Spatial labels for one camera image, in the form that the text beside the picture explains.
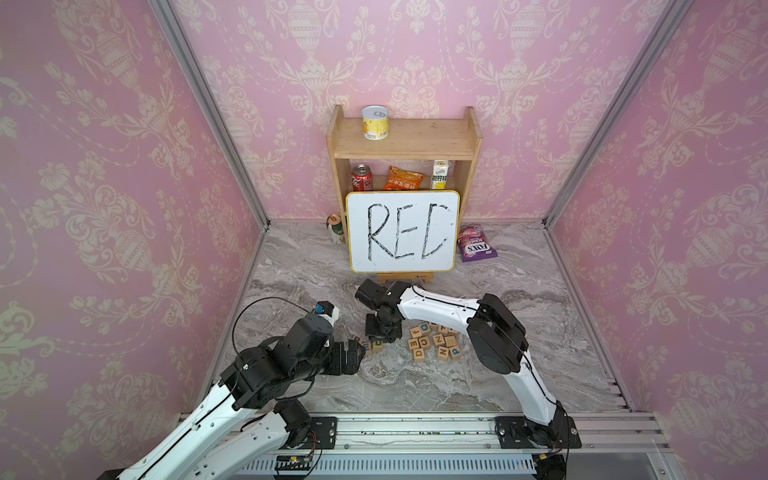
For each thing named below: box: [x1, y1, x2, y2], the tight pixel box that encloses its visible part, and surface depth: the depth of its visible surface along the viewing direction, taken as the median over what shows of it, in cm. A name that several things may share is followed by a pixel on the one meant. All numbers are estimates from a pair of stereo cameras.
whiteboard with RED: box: [345, 190, 460, 273], surface depth 96 cm
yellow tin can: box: [362, 105, 389, 141], surface depth 82 cm
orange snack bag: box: [383, 165, 426, 190], surface depth 101 cm
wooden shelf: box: [326, 105, 483, 217], surface depth 84 cm
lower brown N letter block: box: [438, 346, 449, 361], surface depth 87 cm
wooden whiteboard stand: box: [377, 272, 435, 284], surface depth 102 cm
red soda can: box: [351, 163, 374, 192], surface depth 92 cm
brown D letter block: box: [413, 348, 425, 362], surface depth 87 cm
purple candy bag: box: [458, 224, 498, 262], surface depth 111 cm
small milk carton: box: [432, 159, 450, 190], surface depth 91 cm
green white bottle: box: [326, 214, 345, 244], surface depth 108 cm
